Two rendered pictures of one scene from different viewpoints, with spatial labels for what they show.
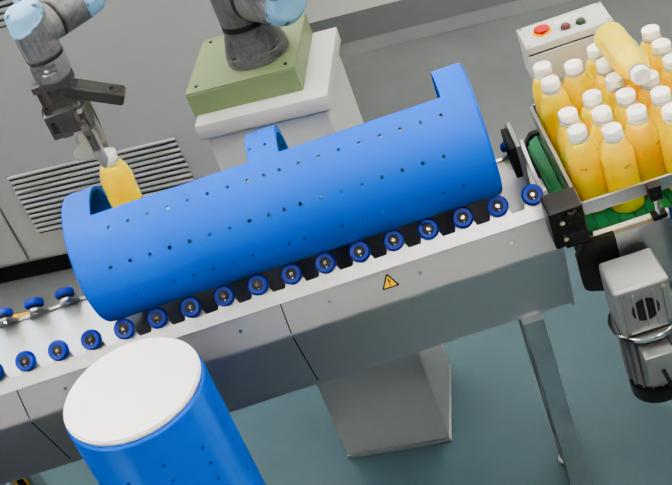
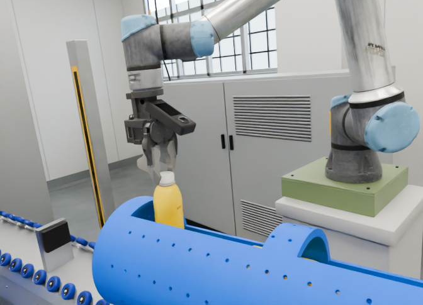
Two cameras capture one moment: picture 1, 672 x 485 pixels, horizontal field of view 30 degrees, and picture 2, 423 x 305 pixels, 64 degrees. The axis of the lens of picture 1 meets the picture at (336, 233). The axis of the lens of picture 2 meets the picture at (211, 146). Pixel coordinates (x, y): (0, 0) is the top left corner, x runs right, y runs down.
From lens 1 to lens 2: 1.93 m
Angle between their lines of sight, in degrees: 34
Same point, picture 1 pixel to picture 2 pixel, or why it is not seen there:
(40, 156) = (255, 197)
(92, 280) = (98, 267)
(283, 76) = (360, 197)
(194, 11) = not seen: hidden behind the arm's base
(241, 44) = (338, 158)
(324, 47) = (412, 196)
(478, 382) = not seen: outside the picture
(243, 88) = (323, 192)
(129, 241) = (133, 254)
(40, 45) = (133, 51)
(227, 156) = not seen: hidden behind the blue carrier
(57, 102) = (140, 112)
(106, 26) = (304, 154)
